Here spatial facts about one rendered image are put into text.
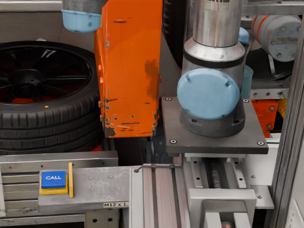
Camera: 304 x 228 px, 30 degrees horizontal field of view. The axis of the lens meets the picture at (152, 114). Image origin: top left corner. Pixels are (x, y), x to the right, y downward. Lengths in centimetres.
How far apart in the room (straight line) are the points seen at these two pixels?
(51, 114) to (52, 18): 228
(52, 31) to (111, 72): 232
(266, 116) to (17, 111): 85
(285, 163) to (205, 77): 26
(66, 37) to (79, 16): 278
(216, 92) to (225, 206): 24
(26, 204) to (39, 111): 33
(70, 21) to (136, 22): 53
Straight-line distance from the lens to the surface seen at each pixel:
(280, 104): 206
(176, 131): 126
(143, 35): 163
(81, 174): 175
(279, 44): 171
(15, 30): 401
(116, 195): 167
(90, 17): 110
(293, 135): 113
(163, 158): 203
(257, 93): 194
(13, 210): 205
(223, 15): 102
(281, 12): 162
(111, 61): 165
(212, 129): 125
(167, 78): 333
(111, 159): 193
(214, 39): 104
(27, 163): 193
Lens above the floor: 148
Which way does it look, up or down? 30 degrees down
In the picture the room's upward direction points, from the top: 3 degrees clockwise
